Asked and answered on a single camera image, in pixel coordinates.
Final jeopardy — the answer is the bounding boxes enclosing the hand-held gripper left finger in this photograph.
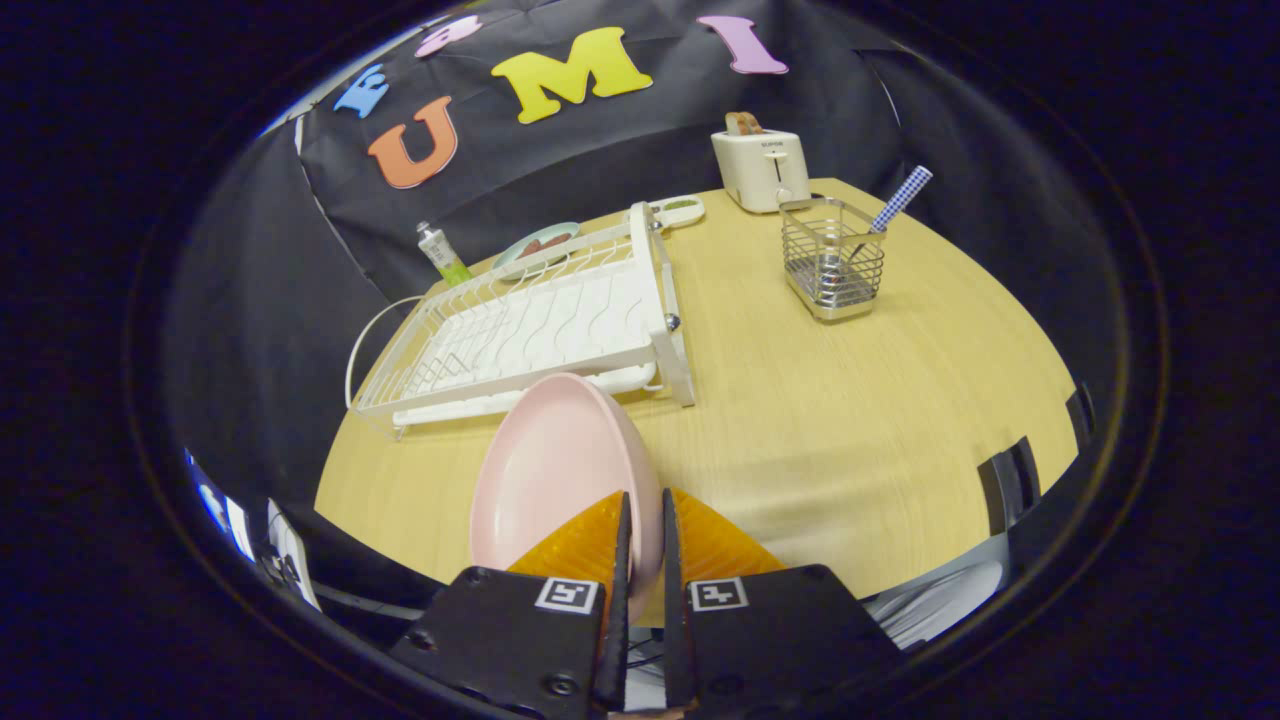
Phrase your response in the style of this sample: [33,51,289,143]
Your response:
[388,490,632,719]

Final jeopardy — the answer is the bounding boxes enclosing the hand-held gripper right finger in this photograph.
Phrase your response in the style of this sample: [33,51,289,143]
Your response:
[660,487,903,719]

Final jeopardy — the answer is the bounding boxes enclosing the pink plate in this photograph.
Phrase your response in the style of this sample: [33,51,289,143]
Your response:
[468,372,666,626]

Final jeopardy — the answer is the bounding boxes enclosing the white dish rack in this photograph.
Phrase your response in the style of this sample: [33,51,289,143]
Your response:
[345,200,698,441]

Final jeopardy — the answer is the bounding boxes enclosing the metal wire basket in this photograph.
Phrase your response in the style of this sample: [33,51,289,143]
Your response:
[779,197,887,322]

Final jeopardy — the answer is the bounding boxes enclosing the blue checkered handle spoon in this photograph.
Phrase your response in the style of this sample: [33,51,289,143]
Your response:
[822,165,934,291]

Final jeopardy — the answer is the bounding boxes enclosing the pale green plate with food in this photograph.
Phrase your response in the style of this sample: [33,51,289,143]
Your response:
[492,221,581,281]

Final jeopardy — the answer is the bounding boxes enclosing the white divided dish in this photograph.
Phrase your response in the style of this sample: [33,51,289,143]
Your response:
[630,196,706,229]

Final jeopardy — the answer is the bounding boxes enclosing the black table clamp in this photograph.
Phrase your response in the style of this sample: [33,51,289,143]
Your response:
[1065,384,1097,447]
[978,437,1041,536]

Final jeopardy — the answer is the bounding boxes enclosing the computer monitor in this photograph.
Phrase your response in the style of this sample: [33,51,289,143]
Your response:
[185,450,258,563]

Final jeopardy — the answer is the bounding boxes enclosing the green clear bottle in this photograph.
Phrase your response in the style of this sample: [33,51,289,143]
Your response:
[416,221,473,289]

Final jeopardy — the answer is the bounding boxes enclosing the black backdrop cloth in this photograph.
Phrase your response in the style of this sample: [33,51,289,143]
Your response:
[165,0,1101,511]

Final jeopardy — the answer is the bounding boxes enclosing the white toaster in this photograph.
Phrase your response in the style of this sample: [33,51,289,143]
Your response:
[711,128,811,214]

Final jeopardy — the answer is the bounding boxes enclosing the white box with cables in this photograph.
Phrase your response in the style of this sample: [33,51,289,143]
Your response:
[263,498,323,613]

